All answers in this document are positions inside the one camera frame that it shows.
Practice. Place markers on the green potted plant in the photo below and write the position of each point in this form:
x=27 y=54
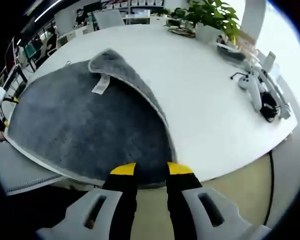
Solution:
x=210 y=15

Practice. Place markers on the small white box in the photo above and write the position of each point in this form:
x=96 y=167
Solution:
x=269 y=61

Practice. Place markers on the shelf with white boxes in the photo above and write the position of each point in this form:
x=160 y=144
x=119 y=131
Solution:
x=140 y=3

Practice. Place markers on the dark grey towel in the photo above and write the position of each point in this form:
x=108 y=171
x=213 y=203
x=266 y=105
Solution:
x=77 y=125

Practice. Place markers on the white game controller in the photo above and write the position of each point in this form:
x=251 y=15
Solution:
x=272 y=82
x=250 y=87

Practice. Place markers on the grey dish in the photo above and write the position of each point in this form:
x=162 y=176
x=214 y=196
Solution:
x=231 y=51

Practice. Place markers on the ceiling light strip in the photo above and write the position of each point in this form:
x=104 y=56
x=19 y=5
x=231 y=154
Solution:
x=47 y=7

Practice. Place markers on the computer monitor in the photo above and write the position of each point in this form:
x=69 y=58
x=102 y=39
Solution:
x=10 y=52

